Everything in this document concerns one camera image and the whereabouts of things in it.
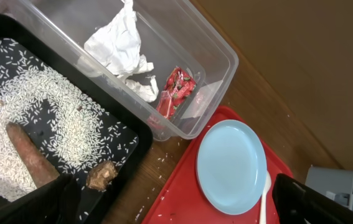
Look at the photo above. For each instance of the brown carrot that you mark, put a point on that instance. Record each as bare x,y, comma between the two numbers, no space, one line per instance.
40,169

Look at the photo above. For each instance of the red snack wrapper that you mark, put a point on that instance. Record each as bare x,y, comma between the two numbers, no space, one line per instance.
179,86

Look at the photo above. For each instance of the white plastic spoon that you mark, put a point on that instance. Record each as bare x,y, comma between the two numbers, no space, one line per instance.
266,189

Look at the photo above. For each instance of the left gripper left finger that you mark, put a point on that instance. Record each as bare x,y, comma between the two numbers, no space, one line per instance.
55,202

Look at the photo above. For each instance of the light blue plate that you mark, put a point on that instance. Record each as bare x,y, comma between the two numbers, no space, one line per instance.
231,167

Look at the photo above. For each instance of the white rice pile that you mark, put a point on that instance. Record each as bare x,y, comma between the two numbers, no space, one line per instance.
69,128

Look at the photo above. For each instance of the black food waste tray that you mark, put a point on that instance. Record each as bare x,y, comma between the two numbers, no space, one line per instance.
93,204

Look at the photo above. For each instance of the white tissue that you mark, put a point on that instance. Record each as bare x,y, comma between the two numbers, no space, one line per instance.
117,47

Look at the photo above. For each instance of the red serving tray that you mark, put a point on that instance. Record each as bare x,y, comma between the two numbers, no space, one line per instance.
181,199

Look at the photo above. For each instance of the brown food scrap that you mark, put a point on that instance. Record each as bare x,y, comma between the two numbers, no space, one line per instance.
101,175

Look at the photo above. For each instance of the clear plastic waste bin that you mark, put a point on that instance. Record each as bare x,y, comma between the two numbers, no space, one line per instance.
173,34

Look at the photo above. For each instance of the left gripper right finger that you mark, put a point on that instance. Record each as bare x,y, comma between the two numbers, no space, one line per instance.
298,204

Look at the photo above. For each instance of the grey dishwasher rack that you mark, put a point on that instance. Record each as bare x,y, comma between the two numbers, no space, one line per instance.
335,184

